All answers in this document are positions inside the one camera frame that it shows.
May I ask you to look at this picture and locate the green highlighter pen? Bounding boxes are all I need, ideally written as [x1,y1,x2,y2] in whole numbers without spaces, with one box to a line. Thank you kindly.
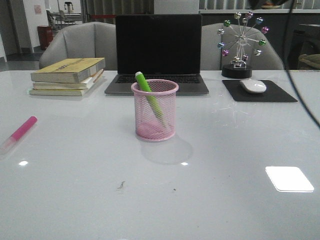
[135,71,167,128]

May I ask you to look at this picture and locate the pink highlighter pen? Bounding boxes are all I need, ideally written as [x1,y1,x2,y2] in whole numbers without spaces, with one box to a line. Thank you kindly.
[0,116,38,155]

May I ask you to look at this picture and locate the pink mesh pen holder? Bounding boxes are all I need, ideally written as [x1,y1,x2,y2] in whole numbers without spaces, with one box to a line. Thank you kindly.
[131,79,179,142]

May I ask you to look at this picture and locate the grey laptop computer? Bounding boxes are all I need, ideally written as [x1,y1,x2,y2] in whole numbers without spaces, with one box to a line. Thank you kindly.
[104,13,209,96]

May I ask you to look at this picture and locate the middle white book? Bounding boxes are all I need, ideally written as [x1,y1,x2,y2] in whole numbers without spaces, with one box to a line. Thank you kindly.
[33,69,104,90]

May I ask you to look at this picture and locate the right grey chair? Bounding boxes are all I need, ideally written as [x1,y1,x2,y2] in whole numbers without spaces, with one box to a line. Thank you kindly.
[200,23,284,70]

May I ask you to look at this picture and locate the grey chair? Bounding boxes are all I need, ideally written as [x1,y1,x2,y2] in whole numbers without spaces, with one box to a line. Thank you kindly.
[39,21,118,71]
[200,23,284,70]

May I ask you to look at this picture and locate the white computer mouse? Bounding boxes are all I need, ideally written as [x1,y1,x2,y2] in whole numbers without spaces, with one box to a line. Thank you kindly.
[239,79,267,94]

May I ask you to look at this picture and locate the left grey chair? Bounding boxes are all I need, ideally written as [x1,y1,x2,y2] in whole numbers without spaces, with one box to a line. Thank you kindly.
[39,21,118,71]

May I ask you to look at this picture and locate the yellow top book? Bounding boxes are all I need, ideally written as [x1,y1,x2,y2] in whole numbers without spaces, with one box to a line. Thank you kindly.
[30,57,106,84]

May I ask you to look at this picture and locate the ferris wheel desk toy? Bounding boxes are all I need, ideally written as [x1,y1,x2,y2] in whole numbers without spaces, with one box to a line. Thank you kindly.
[216,11,267,79]

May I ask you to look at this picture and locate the black mouse pad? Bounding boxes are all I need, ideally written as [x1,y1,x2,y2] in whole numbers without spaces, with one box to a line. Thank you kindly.
[222,80,297,103]

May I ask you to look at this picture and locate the bottom book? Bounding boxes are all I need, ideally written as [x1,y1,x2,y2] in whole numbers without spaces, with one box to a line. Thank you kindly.
[28,75,102,96]

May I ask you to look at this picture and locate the red trash bin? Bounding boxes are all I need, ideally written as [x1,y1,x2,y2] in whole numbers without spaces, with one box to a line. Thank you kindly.
[37,25,53,50]

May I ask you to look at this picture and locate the beige cushion seat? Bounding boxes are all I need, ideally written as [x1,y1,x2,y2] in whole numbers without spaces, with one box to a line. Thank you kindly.
[298,53,320,70]

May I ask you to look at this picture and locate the black hanging cable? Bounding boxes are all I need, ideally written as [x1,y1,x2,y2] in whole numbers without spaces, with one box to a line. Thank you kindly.
[284,0,320,131]

